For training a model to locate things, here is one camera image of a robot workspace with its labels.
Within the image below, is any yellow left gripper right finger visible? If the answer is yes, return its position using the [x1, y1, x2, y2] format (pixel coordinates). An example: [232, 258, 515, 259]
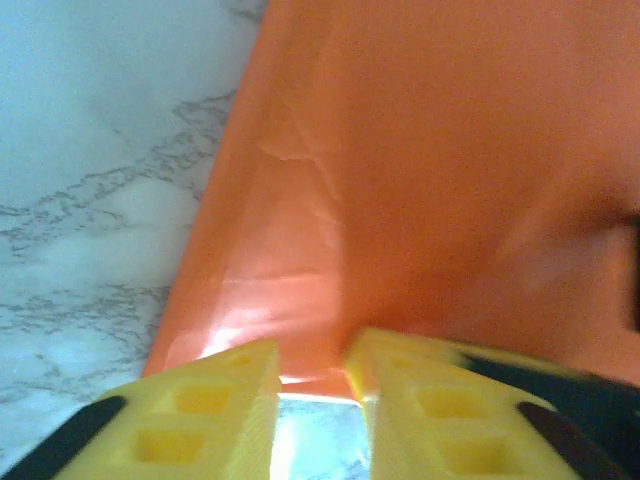
[344, 327, 640, 480]

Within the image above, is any orange wrapping paper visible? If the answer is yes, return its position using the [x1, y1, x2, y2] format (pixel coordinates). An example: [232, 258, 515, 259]
[142, 0, 640, 401]

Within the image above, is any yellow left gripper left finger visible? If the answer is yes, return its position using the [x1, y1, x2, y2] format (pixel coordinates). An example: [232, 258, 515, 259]
[0, 339, 281, 480]

